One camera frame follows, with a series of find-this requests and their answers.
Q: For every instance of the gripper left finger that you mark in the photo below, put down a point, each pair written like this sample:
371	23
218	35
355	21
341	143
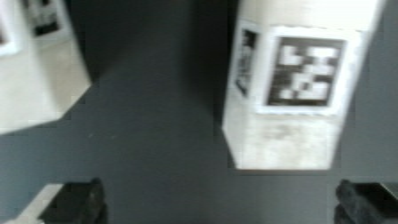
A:
67	204

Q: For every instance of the white leg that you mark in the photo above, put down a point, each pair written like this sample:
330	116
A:
42	73
298	50

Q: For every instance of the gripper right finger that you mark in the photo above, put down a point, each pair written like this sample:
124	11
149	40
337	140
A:
366	203

